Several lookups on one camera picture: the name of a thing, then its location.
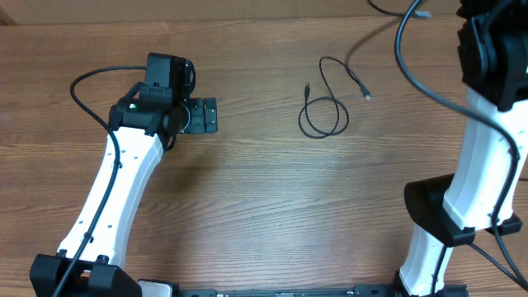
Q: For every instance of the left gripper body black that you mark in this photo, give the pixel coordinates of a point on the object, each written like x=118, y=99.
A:
x=193, y=118

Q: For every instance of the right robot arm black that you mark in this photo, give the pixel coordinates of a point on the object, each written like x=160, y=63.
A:
x=448, y=211

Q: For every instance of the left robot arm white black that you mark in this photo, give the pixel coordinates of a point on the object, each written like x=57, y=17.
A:
x=142, y=126

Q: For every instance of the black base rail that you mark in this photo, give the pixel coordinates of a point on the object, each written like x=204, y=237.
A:
x=288, y=293

